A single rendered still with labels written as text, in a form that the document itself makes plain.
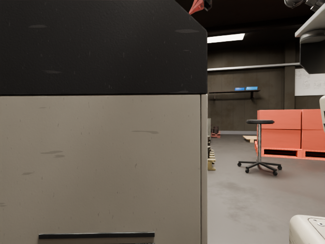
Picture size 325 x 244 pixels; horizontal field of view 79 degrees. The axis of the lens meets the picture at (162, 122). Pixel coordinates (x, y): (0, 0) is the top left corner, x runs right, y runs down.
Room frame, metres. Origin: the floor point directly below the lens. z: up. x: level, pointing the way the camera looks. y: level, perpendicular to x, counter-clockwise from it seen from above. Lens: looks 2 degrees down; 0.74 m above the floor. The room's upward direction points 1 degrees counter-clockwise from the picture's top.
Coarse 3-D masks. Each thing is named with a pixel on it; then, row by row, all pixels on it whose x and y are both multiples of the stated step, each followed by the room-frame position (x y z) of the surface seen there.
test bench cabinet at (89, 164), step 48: (0, 96) 0.50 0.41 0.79; (48, 96) 0.50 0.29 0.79; (96, 96) 0.50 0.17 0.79; (144, 96) 0.50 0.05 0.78; (192, 96) 0.50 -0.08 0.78; (0, 144) 0.50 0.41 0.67; (48, 144) 0.50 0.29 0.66; (96, 144) 0.50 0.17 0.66; (144, 144) 0.50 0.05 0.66; (192, 144) 0.50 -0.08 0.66; (0, 192) 0.50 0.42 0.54; (48, 192) 0.50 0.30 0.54; (96, 192) 0.50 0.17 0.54; (144, 192) 0.50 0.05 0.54; (192, 192) 0.50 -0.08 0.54; (0, 240) 0.50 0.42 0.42; (48, 240) 0.50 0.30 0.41; (96, 240) 0.50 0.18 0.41; (144, 240) 0.50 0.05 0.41; (192, 240) 0.50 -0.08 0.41
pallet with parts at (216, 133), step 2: (214, 126) 7.05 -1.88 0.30; (216, 126) 7.01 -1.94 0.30; (218, 126) 7.04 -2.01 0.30; (214, 128) 6.34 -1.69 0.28; (216, 128) 6.33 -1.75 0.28; (218, 128) 6.64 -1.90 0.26; (214, 130) 6.21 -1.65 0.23; (216, 130) 6.19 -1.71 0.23; (218, 130) 6.24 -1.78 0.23; (212, 132) 7.14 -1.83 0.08; (214, 132) 6.23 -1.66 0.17; (216, 132) 6.22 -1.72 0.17; (218, 132) 6.44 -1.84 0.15; (220, 132) 6.58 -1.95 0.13; (212, 134) 6.22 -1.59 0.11; (214, 134) 6.20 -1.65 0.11; (216, 134) 6.18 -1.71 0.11; (218, 134) 6.12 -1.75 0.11; (220, 134) 6.60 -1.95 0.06; (212, 136) 6.22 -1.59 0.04; (214, 136) 6.20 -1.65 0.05; (216, 136) 6.18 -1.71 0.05; (218, 136) 6.17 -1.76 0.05; (220, 136) 6.43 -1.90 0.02
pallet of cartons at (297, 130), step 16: (272, 112) 3.32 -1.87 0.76; (288, 112) 3.24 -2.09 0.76; (304, 112) 3.14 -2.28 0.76; (320, 112) 3.07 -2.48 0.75; (272, 128) 3.32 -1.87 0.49; (288, 128) 3.24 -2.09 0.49; (304, 128) 3.14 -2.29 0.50; (320, 128) 3.07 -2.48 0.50; (256, 144) 3.76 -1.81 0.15; (272, 144) 3.33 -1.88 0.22; (288, 144) 3.25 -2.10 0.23; (304, 144) 3.14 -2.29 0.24; (320, 144) 3.06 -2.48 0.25
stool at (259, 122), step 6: (252, 120) 2.51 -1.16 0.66; (258, 120) 2.49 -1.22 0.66; (264, 120) 2.47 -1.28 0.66; (270, 120) 2.44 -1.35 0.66; (258, 126) 2.57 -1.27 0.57; (258, 132) 2.57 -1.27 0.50; (258, 138) 2.57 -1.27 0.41; (258, 144) 2.57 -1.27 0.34; (258, 150) 2.57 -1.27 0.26; (258, 156) 2.57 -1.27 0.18; (240, 162) 2.72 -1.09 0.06; (246, 162) 2.67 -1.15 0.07; (252, 162) 2.62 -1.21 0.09; (258, 162) 2.56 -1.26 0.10; (264, 162) 2.57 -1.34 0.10; (246, 168) 2.45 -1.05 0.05; (270, 168) 2.37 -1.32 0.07; (276, 174) 2.31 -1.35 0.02
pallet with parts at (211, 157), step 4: (208, 136) 3.18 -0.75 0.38; (208, 140) 3.16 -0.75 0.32; (208, 144) 3.13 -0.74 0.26; (208, 148) 2.66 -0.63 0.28; (208, 152) 2.68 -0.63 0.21; (212, 152) 3.07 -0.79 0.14; (208, 156) 2.68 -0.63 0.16; (212, 156) 2.78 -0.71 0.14; (208, 160) 2.58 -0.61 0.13; (212, 160) 2.57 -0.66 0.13; (208, 164) 2.58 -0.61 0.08; (208, 168) 2.58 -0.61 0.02; (212, 168) 2.57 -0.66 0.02
